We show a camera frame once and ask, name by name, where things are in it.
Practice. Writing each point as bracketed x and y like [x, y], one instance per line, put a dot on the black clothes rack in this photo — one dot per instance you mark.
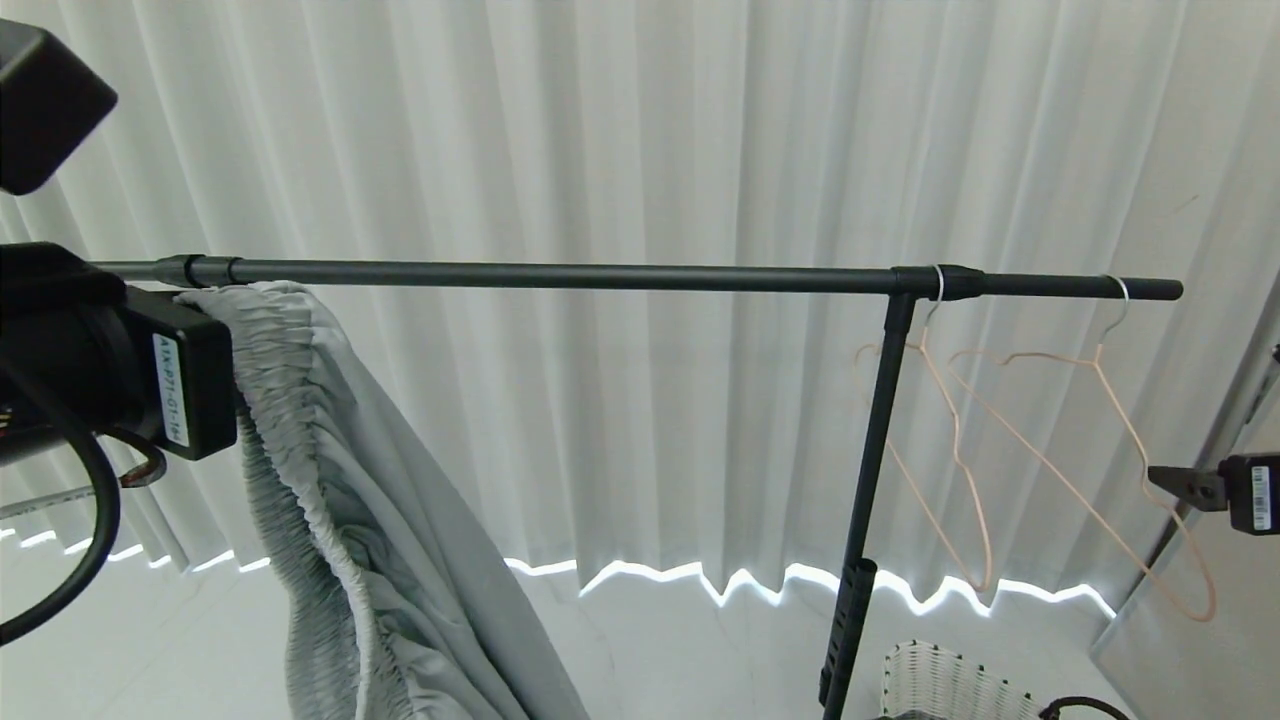
[600, 276]

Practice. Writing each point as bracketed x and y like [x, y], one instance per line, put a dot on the pink clothes hanger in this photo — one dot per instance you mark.
[1125, 420]
[958, 445]

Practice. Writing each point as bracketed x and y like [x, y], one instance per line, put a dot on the pale grey shorts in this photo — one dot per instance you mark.
[380, 520]

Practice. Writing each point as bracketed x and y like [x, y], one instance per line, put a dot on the white curtain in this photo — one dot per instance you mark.
[600, 130]

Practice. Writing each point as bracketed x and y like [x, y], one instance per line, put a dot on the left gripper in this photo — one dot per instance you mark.
[205, 390]

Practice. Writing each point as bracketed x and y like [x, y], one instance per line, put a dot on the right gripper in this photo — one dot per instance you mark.
[1240, 490]

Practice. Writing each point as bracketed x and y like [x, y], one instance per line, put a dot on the white laundry basket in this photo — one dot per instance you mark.
[940, 685]

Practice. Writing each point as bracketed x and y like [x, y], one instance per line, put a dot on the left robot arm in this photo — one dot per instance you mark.
[50, 340]

